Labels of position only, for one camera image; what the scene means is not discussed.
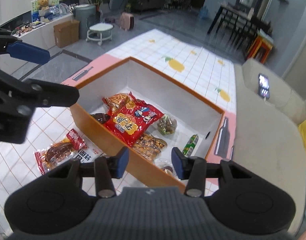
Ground white tv console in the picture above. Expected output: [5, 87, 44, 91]
[0, 12, 75, 73]

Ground black smartphone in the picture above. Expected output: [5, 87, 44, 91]
[257, 73, 270, 100]

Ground orange red chips bag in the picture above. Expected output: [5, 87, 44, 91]
[102, 92, 136, 116]

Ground white gluten snack pack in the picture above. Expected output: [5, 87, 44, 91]
[73, 147, 103, 163]

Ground small clear date walnut pack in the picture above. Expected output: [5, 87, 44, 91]
[154, 158, 176, 177]

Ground clear bag green nuts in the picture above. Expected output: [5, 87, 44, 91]
[157, 114, 177, 135]

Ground orange cardboard box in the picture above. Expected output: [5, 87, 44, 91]
[70, 57, 224, 191]

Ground beige sofa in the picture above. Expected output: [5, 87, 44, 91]
[233, 59, 306, 235]

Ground dark dining table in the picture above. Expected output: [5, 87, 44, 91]
[207, 2, 271, 51]

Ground orange stools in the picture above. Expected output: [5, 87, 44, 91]
[246, 29, 274, 64]

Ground teddy bear toy box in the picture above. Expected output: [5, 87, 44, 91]
[31, 0, 60, 22]

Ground green sausage snack pack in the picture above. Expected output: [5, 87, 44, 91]
[182, 134, 199, 157]

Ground white round rolling stool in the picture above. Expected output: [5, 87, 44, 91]
[85, 23, 114, 46]

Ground blue water jug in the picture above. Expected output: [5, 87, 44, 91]
[198, 6, 209, 20]

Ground pink space heater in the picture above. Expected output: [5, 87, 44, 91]
[119, 12, 135, 31]

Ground red brown meat snack pack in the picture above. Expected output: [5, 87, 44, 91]
[34, 129, 87, 175]

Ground red cartoon snack bag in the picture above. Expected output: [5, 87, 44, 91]
[104, 100, 164, 146]

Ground clear pack orange braised snack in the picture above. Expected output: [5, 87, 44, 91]
[132, 133, 167, 162]

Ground grey green trash bin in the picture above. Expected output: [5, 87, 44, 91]
[74, 4, 96, 39]

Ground brown cardboard carton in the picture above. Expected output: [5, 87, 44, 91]
[53, 20, 80, 48]

